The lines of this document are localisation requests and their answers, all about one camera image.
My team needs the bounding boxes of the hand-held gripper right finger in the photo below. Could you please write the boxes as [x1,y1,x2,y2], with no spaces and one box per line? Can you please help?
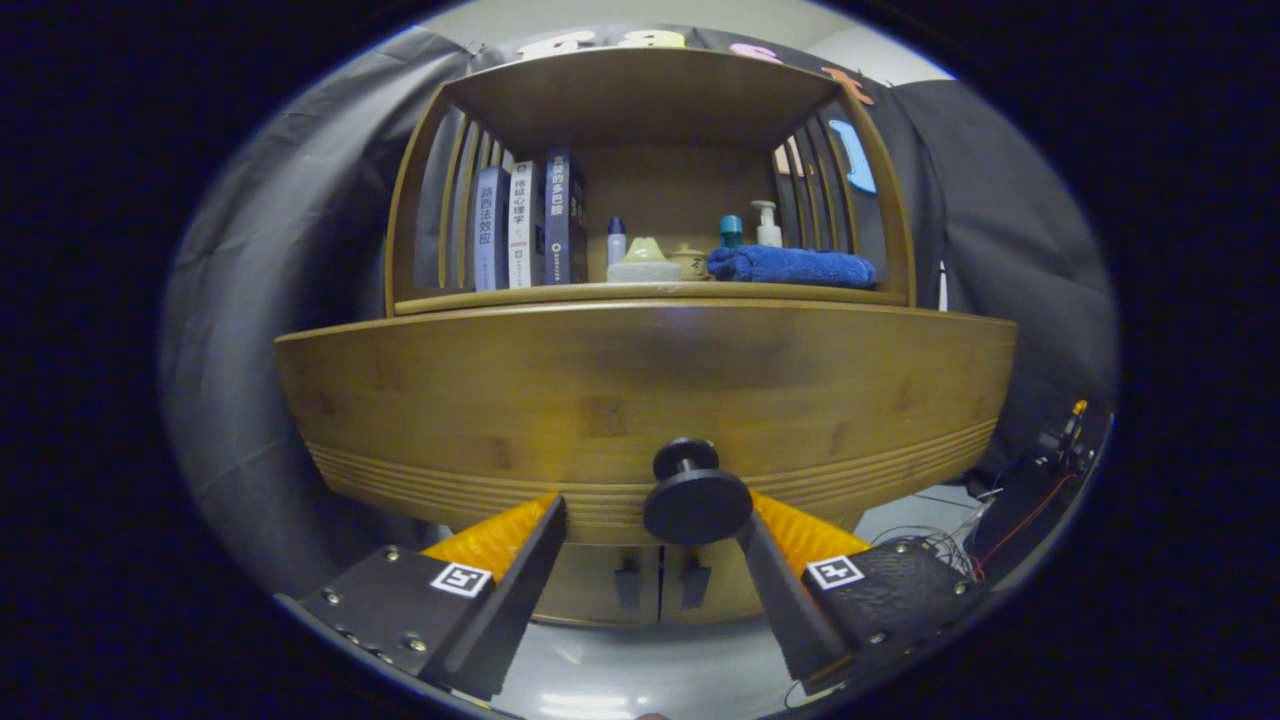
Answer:
[735,490,991,696]

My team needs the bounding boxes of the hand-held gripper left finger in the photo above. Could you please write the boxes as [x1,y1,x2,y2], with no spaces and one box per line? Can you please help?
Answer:
[275,493,569,701]

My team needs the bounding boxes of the wooden drawer with black knob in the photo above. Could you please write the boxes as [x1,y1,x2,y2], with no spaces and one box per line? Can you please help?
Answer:
[273,298,1019,546]

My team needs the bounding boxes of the pale green lidded container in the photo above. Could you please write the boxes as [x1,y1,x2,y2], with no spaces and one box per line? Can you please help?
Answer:
[607,236,684,284]

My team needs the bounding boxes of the wooden cabinet door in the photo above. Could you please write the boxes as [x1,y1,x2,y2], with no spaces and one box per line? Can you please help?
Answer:
[530,543,661,626]
[660,540,766,623]

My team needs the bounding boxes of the wooden countertop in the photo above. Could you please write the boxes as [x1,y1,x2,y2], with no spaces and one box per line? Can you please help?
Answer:
[393,280,909,316]

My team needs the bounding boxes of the wooden cabinet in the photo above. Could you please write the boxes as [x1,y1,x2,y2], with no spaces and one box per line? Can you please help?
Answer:
[385,45,916,629]

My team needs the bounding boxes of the black device with orange tip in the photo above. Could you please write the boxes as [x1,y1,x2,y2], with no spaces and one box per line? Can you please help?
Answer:
[975,400,1091,581]

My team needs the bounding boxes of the blue folded towel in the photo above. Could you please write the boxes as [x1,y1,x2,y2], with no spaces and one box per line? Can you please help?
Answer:
[707,245,878,291]

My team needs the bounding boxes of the grey-blue book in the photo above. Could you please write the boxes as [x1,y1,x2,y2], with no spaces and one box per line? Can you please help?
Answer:
[473,167,513,291]

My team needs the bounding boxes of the white book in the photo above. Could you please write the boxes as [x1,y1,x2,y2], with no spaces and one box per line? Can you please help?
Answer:
[507,160,546,289]

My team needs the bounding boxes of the dark blue book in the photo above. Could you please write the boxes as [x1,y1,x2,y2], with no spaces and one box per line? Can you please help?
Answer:
[543,150,589,286]

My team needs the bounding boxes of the black backdrop cloth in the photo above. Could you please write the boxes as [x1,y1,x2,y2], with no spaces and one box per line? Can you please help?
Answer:
[160,25,1119,601]

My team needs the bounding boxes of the tangled thin cables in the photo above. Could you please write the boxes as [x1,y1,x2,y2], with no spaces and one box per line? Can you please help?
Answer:
[870,485,1001,581]

